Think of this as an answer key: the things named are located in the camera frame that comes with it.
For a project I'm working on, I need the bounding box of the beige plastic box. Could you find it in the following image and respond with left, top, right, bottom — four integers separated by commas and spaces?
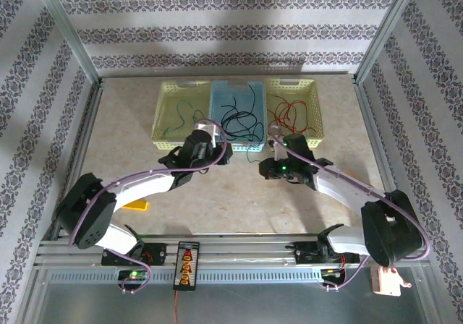
370, 265, 413, 298

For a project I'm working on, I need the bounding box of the black cable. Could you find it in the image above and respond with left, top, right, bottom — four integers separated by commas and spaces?
220, 84, 266, 141

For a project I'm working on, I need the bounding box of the pale yellow perforated basket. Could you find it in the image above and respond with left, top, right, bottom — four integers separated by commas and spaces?
264, 77, 324, 149
150, 79, 213, 152

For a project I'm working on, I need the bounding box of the red cable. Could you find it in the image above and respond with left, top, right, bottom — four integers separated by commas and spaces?
267, 99, 318, 134

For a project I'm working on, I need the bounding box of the yellow flat block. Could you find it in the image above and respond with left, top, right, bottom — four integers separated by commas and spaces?
122, 200, 150, 212

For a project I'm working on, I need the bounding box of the aluminium mounting rail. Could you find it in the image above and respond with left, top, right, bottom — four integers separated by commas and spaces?
34, 232, 433, 271

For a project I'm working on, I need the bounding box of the green cable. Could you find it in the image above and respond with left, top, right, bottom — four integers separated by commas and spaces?
163, 98, 263, 165

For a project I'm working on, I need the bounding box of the black power distribution board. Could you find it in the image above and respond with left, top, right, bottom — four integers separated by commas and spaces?
172, 241, 201, 291

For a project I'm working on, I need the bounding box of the metal side rail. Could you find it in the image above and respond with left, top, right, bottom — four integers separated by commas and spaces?
351, 77, 397, 197
46, 77, 106, 239

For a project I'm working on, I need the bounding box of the metal frame post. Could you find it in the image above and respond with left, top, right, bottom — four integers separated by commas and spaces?
30, 0, 103, 86
353, 0, 423, 85

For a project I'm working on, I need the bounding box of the slotted grey cable duct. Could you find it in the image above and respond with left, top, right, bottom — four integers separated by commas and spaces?
46, 268, 328, 286

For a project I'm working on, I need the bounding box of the metal back rail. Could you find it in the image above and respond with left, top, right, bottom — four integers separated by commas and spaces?
100, 70, 354, 80

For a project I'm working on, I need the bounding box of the blue perforated basket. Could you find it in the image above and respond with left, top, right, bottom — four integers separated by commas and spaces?
208, 79, 268, 153

